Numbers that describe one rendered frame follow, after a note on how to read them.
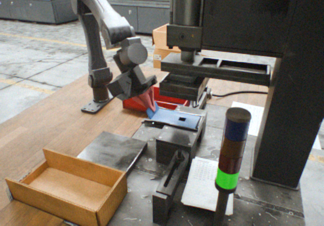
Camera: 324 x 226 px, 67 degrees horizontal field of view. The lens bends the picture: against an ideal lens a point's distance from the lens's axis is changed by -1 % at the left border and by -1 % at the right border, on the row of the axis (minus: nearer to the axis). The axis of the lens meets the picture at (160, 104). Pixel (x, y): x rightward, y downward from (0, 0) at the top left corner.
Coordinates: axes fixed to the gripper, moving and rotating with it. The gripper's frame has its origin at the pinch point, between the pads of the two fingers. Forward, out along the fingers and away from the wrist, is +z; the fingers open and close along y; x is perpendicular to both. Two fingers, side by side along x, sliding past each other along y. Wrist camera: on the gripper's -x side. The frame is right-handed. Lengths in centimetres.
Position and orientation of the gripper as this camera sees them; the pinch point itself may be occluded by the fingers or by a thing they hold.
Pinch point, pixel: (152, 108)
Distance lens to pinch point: 76.6
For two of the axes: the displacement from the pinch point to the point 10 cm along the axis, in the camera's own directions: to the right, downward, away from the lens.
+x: 3.6, -4.6, 8.1
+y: 8.1, -2.8, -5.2
